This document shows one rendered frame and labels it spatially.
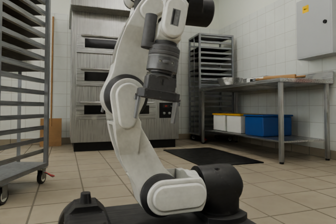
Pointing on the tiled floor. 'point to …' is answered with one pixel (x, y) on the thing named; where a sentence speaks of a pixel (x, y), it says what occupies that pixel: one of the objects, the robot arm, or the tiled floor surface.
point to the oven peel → (54, 140)
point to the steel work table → (312, 80)
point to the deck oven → (80, 5)
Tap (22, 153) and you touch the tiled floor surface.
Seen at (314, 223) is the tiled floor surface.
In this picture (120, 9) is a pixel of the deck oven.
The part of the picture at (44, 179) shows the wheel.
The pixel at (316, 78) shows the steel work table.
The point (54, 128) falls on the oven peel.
